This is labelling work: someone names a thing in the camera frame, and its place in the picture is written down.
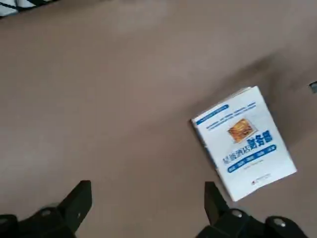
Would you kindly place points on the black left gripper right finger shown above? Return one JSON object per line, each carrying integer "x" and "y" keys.
{"x": 218, "y": 218}

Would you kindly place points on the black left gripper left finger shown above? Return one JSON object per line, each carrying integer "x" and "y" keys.
{"x": 74, "y": 210}

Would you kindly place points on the white and blue paperback book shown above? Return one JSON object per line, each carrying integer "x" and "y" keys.
{"x": 247, "y": 148}

